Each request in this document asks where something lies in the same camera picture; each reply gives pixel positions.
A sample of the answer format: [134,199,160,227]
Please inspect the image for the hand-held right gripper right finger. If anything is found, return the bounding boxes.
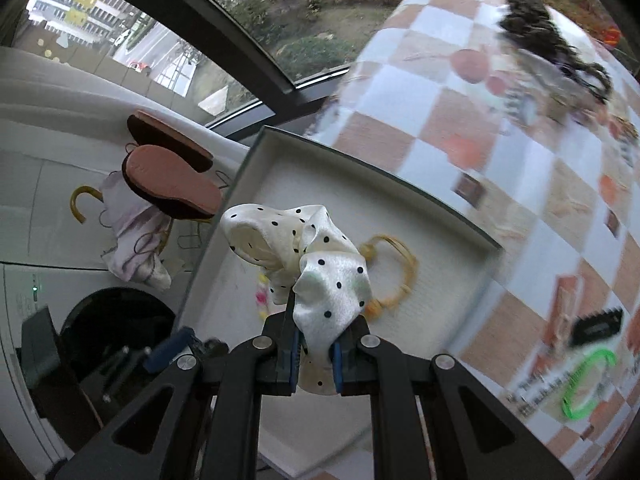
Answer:
[330,318,576,480]

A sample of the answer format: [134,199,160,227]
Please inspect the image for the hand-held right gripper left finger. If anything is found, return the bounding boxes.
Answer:
[50,311,307,480]

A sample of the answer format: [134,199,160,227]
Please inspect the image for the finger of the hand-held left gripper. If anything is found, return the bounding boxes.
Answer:
[142,326,228,373]
[101,345,152,403]

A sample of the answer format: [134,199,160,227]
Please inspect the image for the white polka dot scrunchie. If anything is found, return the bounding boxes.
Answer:
[220,203,372,397]

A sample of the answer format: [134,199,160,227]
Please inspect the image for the white shallow tray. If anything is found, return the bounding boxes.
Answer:
[177,126,503,476]

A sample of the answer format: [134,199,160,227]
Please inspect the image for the green coil bracelet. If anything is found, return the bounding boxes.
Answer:
[561,347,618,420]

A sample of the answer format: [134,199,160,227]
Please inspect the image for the black scalloped hair clip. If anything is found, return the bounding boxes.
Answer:
[570,307,625,347]

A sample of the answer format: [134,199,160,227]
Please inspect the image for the gold jewelry piece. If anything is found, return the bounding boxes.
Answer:
[612,115,640,142]

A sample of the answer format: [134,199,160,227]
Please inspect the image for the white crumpled cloth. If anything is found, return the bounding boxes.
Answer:
[100,172,173,291]

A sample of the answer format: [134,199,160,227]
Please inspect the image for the white washing machine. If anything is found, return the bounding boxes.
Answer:
[0,260,201,480]

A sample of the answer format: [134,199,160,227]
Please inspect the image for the checkered tablecloth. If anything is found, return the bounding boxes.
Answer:
[305,0,640,480]

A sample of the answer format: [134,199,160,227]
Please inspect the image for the pile of dark hair accessories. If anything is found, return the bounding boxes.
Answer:
[497,0,613,106]

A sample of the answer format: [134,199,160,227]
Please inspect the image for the pink yellow beaded bracelet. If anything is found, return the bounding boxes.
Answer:
[254,272,273,321]

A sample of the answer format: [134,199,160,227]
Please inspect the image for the yellow hair tie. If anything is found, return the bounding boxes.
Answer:
[357,233,418,320]

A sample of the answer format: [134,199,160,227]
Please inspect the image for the yellow curved umbrella handle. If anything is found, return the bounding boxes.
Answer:
[70,186,106,225]

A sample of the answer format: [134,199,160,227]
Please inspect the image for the black window frame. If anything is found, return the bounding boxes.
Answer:
[0,0,361,141]

